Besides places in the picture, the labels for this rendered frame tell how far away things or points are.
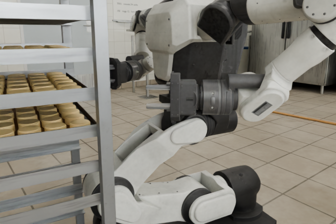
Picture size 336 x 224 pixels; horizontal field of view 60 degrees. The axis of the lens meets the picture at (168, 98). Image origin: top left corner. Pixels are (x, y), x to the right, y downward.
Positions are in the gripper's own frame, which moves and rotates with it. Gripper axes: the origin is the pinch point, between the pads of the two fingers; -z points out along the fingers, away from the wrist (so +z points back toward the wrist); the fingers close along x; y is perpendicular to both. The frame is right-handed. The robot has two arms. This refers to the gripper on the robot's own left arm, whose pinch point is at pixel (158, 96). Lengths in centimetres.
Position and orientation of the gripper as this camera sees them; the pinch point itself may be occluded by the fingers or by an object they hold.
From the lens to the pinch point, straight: 73.2
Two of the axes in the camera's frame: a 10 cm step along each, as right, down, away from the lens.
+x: 0.0, -9.8, -2.1
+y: -0.4, 2.1, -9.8
